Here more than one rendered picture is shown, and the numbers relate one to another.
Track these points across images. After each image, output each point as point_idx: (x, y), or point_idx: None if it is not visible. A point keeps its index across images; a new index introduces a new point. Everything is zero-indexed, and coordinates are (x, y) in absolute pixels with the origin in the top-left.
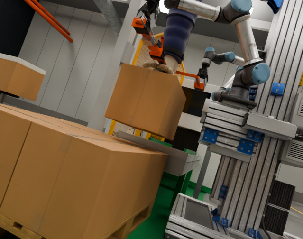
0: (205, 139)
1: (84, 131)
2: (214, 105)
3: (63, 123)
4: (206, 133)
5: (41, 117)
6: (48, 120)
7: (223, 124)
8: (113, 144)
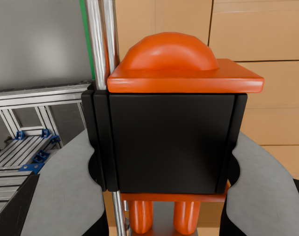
0: (39, 164)
1: None
2: None
3: (263, 99)
4: (34, 172)
5: (283, 57)
6: (258, 41)
7: None
8: (134, 27)
